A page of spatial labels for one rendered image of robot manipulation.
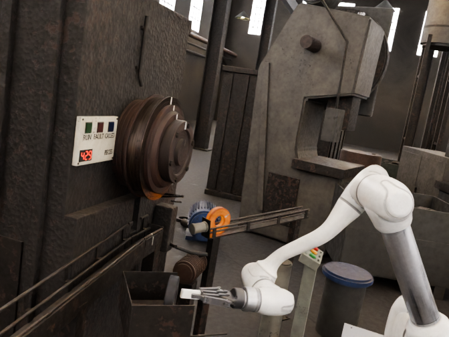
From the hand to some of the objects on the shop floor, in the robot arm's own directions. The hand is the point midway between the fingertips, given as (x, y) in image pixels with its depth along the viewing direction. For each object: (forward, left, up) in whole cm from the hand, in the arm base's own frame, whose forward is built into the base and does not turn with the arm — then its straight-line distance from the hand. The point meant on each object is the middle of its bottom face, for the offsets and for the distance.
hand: (190, 293), depth 166 cm
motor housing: (+38, -73, -65) cm, 105 cm away
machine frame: (+87, -30, -68) cm, 115 cm away
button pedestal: (-14, -118, -62) cm, 135 cm away
